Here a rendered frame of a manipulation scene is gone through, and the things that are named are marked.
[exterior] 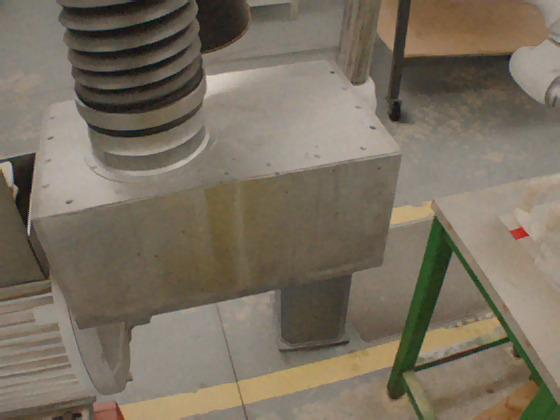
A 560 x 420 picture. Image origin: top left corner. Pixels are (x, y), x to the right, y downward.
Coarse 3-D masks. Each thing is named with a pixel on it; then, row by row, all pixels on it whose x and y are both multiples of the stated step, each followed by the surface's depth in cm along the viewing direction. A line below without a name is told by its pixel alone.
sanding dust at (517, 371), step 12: (504, 348) 204; (504, 360) 200; (516, 360) 200; (516, 372) 196; (528, 372) 196; (372, 384) 195; (384, 384) 195; (516, 384) 192; (372, 396) 191; (384, 396) 191; (384, 408) 188; (396, 408) 187; (408, 408) 187
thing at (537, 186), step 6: (558, 174) 119; (534, 180) 117; (540, 180) 117; (546, 180) 117; (552, 180) 117; (558, 180) 117; (528, 186) 116; (534, 186) 116; (540, 186) 116; (546, 186) 116; (552, 186) 117; (558, 186) 117; (534, 192) 116; (540, 192) 116
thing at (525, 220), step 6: (516, 210) 121; (516, 216) 121; (522, 216) 119; (528, 216) 119; (522, 222) 119; (528, 222) 118; (534, 222) 117; (528, 228) 117; (534, 228) 116; (528, 234) 118; (534, 234) 116; (540, 234) 115; (534, 240) 116; (540, 240) 115
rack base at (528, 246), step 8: (536, 208) 126; (544, 208) 126; (504, 216) 124; (512, 216) 124; (536, 216) 124; (504, 224) 122; (512, 224) 122; (520, 240) 118; (528, 240) 118; (528, 248) 116; (536, 248) 116; (528, 256) 116
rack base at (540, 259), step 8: (552, 232) 109; (544, 240) 109; (552, 240) 107; (544, 248) 110; (552, 248) 107; (536, 256) 113; (544, 256) 110; (552, 256) 107; (536, 264) 113; (544, 264) 111; (552, 264) 108; (544, 272) 111; (552, 272) 108; (552, 280) 109
